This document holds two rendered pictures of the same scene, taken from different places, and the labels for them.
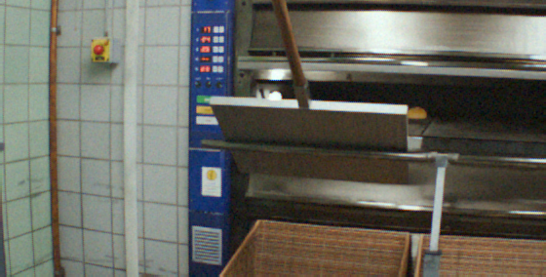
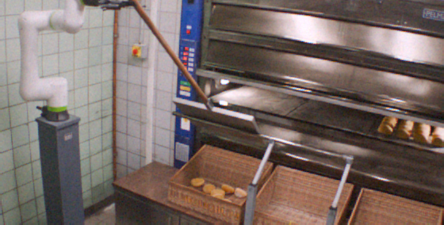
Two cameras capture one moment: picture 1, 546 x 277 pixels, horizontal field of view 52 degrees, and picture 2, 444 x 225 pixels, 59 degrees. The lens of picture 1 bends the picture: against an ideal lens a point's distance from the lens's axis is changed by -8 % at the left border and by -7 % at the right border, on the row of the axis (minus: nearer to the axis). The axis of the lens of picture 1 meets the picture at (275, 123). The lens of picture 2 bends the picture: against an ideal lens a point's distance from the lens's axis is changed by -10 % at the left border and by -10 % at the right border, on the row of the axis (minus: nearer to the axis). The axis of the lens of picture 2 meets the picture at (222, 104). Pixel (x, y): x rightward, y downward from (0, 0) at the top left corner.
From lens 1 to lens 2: 119 cm
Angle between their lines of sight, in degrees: 16
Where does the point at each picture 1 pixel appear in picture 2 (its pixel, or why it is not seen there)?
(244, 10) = (204, 40)
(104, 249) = (136, 146)
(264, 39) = (212, 58)
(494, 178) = (317, 144)
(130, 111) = (150, 82)
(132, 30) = (151, 42)
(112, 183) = (141, 115)
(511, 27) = (333, 70)
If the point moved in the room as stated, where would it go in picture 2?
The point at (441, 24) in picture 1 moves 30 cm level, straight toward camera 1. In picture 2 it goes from (297, 62) to (282, 70)
